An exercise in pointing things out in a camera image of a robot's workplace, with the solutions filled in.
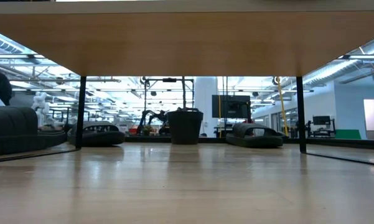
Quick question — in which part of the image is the yellow hanging cable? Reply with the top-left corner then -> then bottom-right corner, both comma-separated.
274,76 -> 289,138

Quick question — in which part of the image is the green panel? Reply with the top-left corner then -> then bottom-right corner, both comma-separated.
334,128 -> 362,140

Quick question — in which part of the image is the wooden shelf with black frame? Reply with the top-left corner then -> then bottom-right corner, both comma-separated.
0,0 -> 374,168

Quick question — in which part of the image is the green plant in black pot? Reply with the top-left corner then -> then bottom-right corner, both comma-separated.
166,106 -> 205,146

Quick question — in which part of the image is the small monitor on stand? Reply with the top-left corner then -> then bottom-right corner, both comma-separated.
304,114 -> 337,139

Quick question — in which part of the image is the white humanoid robot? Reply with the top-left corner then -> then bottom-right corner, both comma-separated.
30,91 -> 52,129

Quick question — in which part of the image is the large black monitor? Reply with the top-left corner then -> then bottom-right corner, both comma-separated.
211,94 -> 253,119

